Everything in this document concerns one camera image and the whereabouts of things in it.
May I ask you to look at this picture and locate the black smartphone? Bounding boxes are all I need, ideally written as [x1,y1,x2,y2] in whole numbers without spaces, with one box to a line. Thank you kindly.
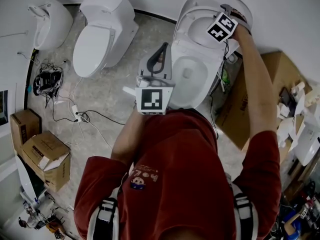
[279,87,291,105]

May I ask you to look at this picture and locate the person's left forearm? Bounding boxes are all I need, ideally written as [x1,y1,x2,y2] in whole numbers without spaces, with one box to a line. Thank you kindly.
[111,108,146,167]

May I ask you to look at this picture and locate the folded white paper strip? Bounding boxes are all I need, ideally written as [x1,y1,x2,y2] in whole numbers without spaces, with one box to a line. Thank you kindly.
[277,93,313,150]

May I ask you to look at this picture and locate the cardboard box dark label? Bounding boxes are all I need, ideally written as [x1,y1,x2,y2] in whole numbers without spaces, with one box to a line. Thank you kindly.
[9,108,43,157]

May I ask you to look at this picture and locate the white panelled door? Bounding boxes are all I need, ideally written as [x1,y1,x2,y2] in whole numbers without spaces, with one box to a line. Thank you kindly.
[0,123,21,185]

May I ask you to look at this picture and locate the framed picture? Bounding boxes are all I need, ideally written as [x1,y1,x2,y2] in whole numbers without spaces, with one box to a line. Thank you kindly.
[0,90,10,127]

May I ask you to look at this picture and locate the small wire basket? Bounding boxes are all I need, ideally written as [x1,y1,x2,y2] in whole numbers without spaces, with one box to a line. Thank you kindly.
[18,213,41,231]

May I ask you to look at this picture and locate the black floor cable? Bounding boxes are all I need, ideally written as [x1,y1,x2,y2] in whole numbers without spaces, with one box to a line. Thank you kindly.
[79,110,126,126]

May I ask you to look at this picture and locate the large brown cardboard box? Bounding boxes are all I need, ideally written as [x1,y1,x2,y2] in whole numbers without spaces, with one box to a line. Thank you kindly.
[214,50,313,151]

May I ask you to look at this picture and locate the person's right hand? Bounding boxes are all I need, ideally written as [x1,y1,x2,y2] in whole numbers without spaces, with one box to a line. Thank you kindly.
[230,7,249,23]

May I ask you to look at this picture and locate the person's right forearm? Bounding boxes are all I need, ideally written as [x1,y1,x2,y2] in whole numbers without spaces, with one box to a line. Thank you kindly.
[229,25,278,145]

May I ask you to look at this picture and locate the white toilet with tank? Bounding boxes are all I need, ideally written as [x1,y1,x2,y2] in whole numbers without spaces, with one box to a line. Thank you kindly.
[72,0,140,79]

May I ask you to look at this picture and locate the small cream tube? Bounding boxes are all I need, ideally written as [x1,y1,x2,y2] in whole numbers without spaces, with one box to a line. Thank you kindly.
[290,81,306,95]

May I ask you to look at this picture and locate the black device with cables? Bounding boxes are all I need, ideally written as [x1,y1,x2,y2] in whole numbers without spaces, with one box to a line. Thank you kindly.
[32,63,65,102]

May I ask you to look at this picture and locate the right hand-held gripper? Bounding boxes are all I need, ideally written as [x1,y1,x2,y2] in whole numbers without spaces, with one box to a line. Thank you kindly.
[206,3,253,44]

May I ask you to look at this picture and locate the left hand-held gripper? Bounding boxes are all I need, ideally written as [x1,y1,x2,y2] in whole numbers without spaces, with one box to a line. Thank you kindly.
[134,41,176,116]

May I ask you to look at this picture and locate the black white shoulder strap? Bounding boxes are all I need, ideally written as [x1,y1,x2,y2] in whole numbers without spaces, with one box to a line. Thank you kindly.
[92,186,121,240]
[229,181,258,240]

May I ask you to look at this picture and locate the white curved panel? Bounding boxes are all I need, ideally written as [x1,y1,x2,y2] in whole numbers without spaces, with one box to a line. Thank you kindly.
[14,155,48,207]

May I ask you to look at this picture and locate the person's red shirt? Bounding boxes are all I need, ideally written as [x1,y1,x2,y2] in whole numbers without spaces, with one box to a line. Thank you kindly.
[73,108,285,240]

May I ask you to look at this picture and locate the white urinal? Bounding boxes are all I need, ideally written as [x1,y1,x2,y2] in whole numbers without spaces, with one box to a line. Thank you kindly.
[27,0,75,51]

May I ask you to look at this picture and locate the white power strip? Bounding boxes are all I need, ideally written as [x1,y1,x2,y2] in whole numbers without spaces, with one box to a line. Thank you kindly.
[71,104,83,124]

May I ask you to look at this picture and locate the open cardboard box white label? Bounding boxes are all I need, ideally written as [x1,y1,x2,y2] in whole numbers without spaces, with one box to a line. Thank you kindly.
[21,130,72,194]

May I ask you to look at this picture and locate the white toilet bowl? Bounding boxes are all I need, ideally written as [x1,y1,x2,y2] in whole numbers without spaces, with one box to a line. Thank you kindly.
[170,40,226,110]

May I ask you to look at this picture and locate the green bottle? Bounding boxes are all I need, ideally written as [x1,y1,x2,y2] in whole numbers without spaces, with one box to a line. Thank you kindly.
[221,68,231,85]

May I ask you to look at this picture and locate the small white box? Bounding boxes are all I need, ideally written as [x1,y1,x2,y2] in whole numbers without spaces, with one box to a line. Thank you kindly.
[277,103,290,119]

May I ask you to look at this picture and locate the beige packet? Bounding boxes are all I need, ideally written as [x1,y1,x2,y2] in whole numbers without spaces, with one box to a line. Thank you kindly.
[305,90,320,107]

